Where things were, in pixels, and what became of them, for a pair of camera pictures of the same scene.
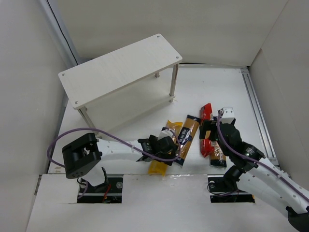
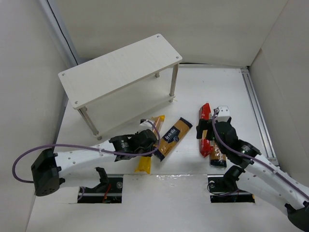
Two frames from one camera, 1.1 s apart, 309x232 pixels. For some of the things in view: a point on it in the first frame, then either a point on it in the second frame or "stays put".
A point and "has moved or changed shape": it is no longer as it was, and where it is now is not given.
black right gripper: [207, 129] stays put
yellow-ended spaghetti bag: [159, 167] → [145, 164]
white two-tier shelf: [121, 86] stays put
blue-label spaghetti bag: [186, 138] has moved or changed shape
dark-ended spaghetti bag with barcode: [218, 159] stays put
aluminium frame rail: [270, 152] stays put
